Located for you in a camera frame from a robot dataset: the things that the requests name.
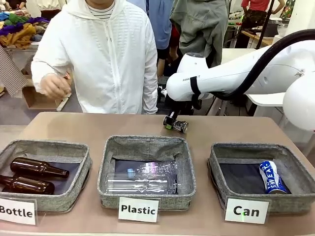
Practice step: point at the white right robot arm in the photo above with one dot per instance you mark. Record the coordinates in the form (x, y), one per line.
(221, 73)

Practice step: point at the cardboard box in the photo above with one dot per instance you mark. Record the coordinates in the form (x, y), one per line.
(37, 100)

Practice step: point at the black plastic stool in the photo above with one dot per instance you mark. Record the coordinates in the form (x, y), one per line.
(162, 81)

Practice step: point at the white Can label card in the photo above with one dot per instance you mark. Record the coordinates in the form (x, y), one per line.
(246, 211)

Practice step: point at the person in red top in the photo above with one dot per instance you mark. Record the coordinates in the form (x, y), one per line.
(253, 14)

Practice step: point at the colourful clothes pile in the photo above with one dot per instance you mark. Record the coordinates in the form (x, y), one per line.
(19, 32)

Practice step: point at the person in white jacket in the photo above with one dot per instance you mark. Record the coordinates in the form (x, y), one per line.
(105, 61)

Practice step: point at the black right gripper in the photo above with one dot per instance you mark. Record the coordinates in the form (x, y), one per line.
(180, 107)

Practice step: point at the grey fabric basket bottle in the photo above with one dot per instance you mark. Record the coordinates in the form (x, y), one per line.
(61, 200)

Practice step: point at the black stand pole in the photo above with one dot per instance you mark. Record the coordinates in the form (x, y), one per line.
(264, 24)

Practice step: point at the checked fabric cloth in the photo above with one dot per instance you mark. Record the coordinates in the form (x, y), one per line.
(12, 73)

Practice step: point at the white Bottle label card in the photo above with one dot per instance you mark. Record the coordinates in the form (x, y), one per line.
(17, 211)

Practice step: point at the black crushed can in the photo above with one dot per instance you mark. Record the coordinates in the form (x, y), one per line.
(181, 126)

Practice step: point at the white Plastic label card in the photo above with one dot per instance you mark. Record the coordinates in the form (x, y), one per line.
(138, 209)

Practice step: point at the grey fabric basket plastic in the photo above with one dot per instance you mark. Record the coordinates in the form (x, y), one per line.
(147, 147)

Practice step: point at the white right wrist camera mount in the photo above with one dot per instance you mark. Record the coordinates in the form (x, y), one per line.
(163, 91)

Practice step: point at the person in blue shirt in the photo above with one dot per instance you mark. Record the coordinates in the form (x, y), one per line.
(162, 24)

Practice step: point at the person right hand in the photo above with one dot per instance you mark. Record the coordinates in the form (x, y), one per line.
(53, 86)

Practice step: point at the grey fabric basket can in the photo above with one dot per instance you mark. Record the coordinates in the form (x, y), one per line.
(283, 204)

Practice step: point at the brown glass bottle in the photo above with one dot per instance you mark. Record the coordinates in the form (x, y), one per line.
(34, 167)
(24, 185)

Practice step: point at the large clear plastic bottle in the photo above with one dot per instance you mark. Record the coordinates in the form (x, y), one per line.
(140, 184)

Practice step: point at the blue white Sweat can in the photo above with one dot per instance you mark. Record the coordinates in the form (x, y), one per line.
(272, 177)

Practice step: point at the person in grey jacket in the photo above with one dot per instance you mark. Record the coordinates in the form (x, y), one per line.
(199, 29)

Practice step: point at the wooden background table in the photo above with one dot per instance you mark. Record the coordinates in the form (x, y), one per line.
(261, 39)

